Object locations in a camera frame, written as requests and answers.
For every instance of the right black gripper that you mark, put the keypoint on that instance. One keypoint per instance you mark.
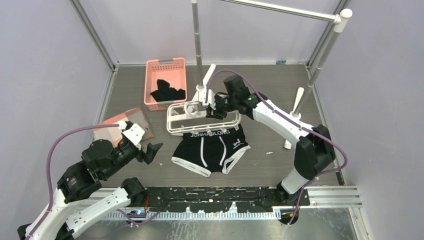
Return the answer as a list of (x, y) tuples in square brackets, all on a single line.
[(215, 113)]

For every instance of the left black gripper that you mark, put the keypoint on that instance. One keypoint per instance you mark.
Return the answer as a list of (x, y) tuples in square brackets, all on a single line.
[(149, 156)]

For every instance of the white clip hanger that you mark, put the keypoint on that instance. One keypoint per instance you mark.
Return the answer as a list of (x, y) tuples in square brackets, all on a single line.
[(191, 117)]

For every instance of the black boxer briefs white trim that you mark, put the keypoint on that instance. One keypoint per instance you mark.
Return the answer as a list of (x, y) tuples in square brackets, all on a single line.
[(205, 154)]

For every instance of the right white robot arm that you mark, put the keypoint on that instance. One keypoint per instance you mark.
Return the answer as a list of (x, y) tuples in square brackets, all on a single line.
[(313, 150)]

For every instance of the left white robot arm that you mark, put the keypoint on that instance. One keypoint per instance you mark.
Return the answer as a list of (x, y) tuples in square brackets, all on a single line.
[(60, 219)]

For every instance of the pink checked cloth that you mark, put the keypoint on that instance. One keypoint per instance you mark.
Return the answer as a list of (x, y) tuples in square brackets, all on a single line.
[(113, 134)]

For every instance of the black garment in basket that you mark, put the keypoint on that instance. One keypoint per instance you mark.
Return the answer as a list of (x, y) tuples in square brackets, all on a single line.
[(165, 92)]

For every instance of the pink plastic basket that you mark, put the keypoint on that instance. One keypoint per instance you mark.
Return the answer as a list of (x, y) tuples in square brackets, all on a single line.
[(173, 71)]

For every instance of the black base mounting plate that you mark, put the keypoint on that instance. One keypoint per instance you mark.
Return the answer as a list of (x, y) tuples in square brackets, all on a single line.
[(253, 199)]

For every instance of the silver clothes rack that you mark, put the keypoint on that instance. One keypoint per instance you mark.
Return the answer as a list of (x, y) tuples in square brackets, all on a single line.
[(258, 31)]

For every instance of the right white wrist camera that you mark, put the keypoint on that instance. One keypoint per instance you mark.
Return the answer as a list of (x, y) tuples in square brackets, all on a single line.
[(207, 98)]

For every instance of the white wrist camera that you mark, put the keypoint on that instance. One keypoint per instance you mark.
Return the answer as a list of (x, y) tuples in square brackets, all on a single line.
[(132, 131), (207, 98)]

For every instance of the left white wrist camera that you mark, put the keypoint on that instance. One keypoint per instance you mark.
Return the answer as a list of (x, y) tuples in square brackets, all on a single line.
[(132, 131)]

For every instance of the aluminium frame post left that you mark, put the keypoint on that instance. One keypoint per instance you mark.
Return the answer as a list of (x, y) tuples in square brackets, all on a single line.
[(92, 23)]

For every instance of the aluminium frame post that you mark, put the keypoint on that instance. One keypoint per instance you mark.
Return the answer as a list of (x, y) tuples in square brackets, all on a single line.
[(92, 23), (318, 50)]

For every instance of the aluminium frame post right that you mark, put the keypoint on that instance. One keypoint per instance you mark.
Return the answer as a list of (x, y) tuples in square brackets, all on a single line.
[(318, 50)]

